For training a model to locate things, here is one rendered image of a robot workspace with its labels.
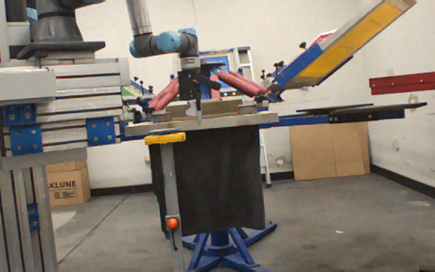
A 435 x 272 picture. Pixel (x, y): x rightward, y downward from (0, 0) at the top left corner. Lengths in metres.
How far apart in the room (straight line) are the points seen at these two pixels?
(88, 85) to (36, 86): 0.22
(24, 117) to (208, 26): 5.36
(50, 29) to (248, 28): 5.30
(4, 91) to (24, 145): 0.23
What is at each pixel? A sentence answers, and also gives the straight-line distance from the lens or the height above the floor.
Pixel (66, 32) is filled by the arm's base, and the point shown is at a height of 1.29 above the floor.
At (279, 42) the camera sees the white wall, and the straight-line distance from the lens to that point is 6.75.
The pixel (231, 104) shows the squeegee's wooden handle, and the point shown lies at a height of 1.04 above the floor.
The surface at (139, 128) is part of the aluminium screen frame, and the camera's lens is 1.95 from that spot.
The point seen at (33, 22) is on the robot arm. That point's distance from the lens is 2.09.
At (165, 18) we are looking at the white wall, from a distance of 6.78.
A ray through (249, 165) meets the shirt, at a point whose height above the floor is 0.79.
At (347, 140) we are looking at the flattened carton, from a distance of 6.79.
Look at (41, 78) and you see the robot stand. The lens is 1.42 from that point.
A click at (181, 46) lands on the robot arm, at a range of 1.86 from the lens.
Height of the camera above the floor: 1.03
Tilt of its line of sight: 3 degrees down
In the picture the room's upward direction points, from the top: 5 degrees counter-clockwise
